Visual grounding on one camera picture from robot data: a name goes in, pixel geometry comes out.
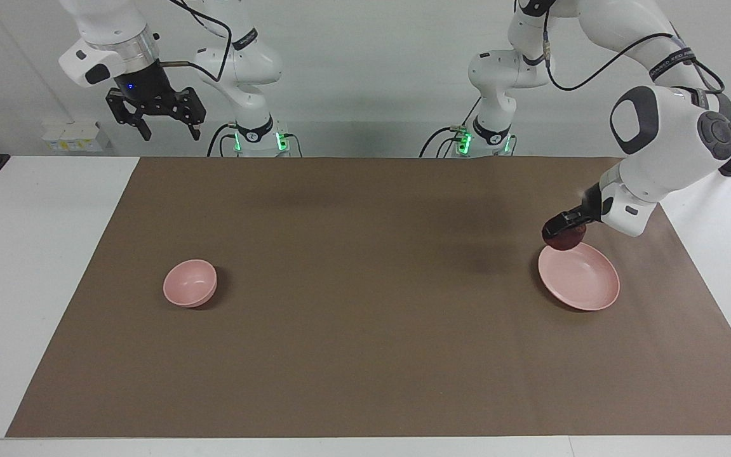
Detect dark red apple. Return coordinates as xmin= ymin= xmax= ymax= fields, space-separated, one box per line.
xmin=542 ymin=223 xmax=587 ymax=253

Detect pink plate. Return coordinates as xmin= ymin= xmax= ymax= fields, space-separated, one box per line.
xmin=537 ymin=242 xmax=621 ymax=312

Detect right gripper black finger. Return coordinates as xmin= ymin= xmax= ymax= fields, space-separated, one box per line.
xmin=173 ymin=86 xmax=207 ymax=141
xmin=105 ymin=88 xmax=152 ymax=142

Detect brown table mat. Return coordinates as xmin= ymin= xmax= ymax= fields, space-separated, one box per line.
xmin=5 ymin=157 xmax=731 ymax=439

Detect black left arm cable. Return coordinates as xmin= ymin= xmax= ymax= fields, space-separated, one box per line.
xmin=542 ymin=6 xmax=726 ymax=96

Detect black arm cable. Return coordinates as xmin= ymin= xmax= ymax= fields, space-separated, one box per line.
xmin=161 ymin=0 xmax=233 ymax=82
xmin=542 ymin=6 xmax=726 ymax=96

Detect white wall socket box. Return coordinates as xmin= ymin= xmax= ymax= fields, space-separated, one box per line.
xmin=41 ymin=121 xmax=112 ymax=153

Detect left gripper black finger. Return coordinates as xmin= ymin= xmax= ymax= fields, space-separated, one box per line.
xmin=543 ymin=211 xmax=588 ymax=238

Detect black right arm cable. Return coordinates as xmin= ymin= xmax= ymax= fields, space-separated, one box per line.
xmin=161 ymin=0 xmax=233 ymax=82

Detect pink bowl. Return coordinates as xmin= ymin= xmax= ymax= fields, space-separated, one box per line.
xmin=163 ymin=259 xmax=218 ymax=308

